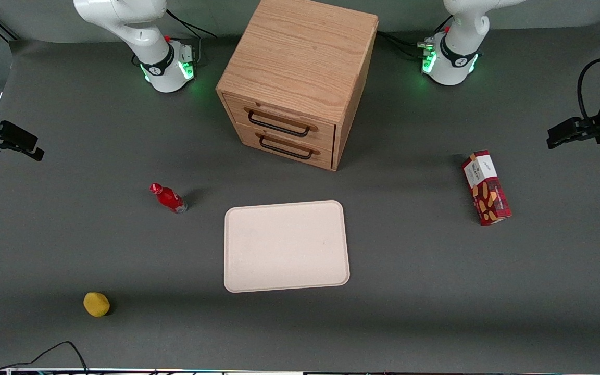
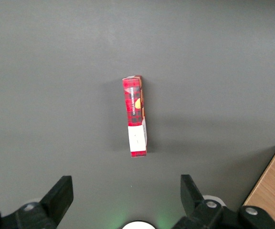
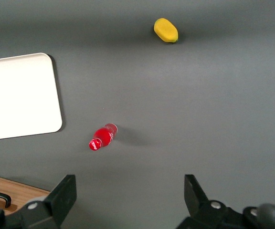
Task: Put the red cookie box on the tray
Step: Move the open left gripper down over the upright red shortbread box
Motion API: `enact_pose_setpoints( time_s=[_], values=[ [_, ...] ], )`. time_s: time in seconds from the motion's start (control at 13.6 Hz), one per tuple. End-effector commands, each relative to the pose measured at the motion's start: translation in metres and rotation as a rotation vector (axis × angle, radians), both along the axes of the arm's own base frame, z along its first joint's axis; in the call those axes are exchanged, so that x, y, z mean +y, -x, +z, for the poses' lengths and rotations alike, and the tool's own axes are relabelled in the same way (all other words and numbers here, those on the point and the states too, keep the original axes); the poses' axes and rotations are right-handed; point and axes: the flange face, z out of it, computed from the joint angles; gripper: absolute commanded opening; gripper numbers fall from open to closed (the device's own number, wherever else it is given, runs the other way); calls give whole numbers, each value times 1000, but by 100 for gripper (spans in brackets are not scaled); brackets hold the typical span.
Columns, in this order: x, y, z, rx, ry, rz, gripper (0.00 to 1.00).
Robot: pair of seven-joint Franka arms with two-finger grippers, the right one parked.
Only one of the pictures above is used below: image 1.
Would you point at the red cookie box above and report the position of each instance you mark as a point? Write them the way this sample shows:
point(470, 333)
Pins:
point(486, 188)

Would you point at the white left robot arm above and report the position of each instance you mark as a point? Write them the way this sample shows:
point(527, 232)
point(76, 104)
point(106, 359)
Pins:
point(456, 47)

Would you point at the beige rectangular tray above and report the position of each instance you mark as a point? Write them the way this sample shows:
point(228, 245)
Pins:
point(285, 246)

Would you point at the small red bottle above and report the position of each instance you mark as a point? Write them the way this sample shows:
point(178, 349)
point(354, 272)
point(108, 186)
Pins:
point(170, 198)

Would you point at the yellow lemon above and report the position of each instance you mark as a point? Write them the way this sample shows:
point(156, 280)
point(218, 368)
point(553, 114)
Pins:
point(96, 304)

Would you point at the wooden drawer with notch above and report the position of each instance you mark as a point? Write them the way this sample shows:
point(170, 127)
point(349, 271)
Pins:
point(326, 136)

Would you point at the plain wooden drawer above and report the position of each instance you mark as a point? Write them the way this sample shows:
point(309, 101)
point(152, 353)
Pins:
point(326, 158)

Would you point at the wooden drawer cabinet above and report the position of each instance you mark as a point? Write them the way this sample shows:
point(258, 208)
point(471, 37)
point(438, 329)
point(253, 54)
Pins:
point(300, 57)

